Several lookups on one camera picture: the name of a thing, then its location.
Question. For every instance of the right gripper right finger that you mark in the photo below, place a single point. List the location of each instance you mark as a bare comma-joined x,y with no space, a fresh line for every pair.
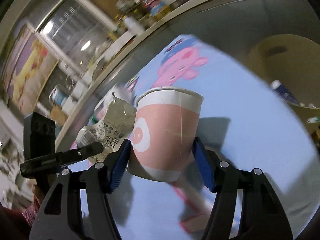
262,216

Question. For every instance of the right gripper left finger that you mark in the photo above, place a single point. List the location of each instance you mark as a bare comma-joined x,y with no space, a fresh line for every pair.
59,216

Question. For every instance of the clear plastic wrapper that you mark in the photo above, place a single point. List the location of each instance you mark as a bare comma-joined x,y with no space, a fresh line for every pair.
116,124

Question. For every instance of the pink white paper cup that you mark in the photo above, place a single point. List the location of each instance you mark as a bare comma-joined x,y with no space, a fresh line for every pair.
165,127

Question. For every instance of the blue cartoon pig tablecloth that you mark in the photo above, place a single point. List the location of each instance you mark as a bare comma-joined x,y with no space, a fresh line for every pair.
244,121

